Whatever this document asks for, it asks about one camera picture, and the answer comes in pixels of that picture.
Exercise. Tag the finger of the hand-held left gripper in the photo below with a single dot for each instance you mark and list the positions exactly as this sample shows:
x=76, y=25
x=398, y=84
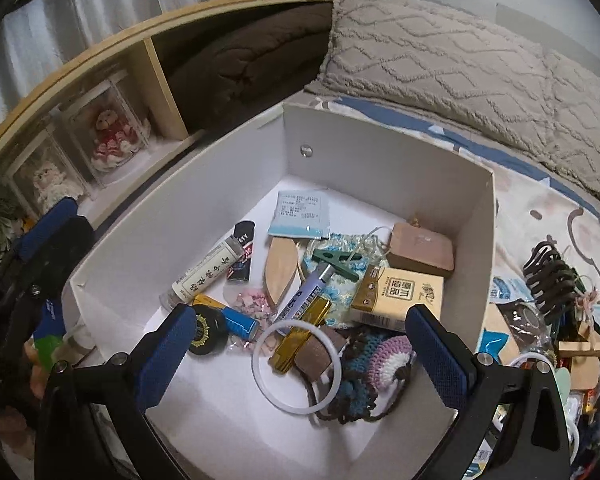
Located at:
x=47, y=225
x=60, y=260

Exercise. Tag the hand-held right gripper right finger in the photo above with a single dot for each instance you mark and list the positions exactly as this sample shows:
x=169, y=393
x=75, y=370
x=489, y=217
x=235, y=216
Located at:
x=437, y=355

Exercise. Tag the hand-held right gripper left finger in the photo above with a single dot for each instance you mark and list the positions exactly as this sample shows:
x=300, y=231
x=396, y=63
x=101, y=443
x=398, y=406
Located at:
x=162, y=355

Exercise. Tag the crochet yarn pouch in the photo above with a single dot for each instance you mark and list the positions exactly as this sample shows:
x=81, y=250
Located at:
x=380, y=360

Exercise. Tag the clear bottle with white label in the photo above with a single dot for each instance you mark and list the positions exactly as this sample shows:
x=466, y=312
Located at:
x=200, y=275

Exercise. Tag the brown bandage roll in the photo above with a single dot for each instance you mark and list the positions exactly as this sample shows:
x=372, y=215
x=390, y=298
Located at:
x=315, y=355

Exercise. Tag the black cartoon print lighter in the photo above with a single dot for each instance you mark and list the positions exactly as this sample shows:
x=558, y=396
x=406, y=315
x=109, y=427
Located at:
x=242, y=255

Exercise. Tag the green clip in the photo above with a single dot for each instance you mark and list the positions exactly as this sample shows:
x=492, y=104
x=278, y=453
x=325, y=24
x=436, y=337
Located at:
x=337, y=265

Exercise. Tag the gold metal case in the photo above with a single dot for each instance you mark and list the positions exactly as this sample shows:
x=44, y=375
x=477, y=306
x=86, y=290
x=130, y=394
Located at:
x=302, y=335

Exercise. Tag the white cardboard box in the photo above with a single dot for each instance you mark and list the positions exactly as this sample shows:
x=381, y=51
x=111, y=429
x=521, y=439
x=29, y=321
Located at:
x=380, y=185

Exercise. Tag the white sachet with small print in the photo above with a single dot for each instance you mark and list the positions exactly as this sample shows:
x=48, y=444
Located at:
x=300, y=212

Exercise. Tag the display case with beige doll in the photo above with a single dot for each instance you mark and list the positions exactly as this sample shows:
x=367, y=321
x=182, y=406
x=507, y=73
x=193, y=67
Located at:
x=50, y=180

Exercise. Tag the black round tin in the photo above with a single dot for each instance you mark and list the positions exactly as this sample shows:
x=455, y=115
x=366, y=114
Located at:
x=207, y=330

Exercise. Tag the blue plastic packet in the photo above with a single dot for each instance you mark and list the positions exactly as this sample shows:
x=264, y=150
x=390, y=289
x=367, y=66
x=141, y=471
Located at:
x=495, y=345

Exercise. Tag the yellow cigarette box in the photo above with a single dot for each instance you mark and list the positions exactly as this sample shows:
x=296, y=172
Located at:
x=400, y=297

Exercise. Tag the blue battery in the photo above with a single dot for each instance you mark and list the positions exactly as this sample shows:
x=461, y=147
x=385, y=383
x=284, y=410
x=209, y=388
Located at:
x=240, y=322

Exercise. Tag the pink candy bag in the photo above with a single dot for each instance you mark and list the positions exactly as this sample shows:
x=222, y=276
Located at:
x=252, y=310

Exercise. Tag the brown rectangular case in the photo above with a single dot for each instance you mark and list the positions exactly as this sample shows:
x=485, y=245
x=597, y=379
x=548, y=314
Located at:
x=420, y=250

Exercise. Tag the display case with red doll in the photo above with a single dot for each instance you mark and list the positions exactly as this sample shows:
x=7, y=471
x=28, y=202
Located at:
x=110, y=135

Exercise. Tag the blue floral pouch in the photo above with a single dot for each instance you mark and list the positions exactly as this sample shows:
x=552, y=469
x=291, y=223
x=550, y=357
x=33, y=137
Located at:
x=365, y=252

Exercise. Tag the black hair claw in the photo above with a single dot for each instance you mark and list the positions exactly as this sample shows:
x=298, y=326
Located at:
x=550, y=272

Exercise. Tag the wooden stick piece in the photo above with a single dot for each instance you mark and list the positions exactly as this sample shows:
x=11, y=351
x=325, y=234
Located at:
x=580, y=355

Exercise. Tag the wooden leaf-shaped piece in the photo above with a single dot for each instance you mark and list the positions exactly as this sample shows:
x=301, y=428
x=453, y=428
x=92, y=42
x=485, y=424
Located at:
x=280, y=270

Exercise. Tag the pen with purple label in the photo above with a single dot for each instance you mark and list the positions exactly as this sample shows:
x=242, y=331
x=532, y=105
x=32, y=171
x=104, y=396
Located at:
x=305, y=295

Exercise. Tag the wooden shelf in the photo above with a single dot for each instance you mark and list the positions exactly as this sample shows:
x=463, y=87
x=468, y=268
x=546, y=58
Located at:
x=165, y=90

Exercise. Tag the white curtain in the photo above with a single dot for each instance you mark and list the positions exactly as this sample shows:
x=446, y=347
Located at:
x=105, y=5

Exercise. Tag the brown blanket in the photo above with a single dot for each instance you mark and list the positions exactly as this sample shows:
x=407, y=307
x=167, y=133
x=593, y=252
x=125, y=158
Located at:
x=240, y=60

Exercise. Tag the beige textured pillow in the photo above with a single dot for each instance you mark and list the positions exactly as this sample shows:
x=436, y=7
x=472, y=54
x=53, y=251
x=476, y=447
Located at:
x=590, y=125
x=430, y=65

